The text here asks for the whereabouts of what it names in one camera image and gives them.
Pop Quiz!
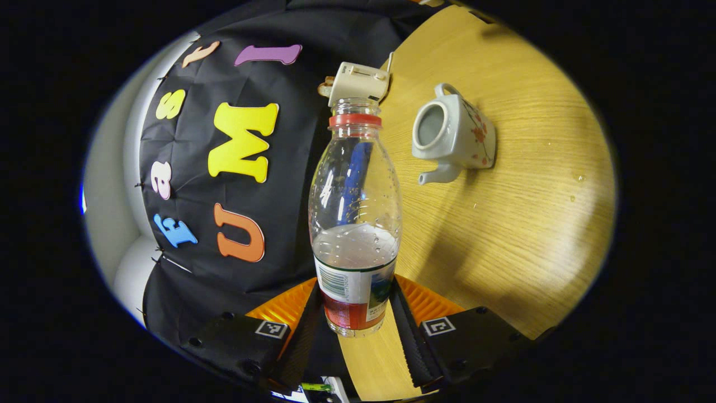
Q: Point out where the white toaster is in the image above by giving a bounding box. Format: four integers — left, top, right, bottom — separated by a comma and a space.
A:
328, 62, 390, 108

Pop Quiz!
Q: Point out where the clear plastic water bottle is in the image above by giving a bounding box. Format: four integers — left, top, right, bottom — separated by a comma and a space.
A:
308, 98, 403, 338

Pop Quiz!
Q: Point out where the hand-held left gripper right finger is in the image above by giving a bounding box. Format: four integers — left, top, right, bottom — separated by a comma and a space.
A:
389, 274, 532, 395

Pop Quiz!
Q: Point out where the white side table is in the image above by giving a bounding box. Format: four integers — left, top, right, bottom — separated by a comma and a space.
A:
327, 377, 352, 402

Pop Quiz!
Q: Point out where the black backdrop cloth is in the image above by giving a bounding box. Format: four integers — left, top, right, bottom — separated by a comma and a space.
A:
137, 0, 448, 359

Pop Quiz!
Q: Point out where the white floral teacup with spout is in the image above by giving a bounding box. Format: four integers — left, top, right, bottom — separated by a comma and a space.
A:
412, 83, 497, 186

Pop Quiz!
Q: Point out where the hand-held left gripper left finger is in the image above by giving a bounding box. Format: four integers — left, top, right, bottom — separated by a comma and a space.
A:
182, 277, 324, 395

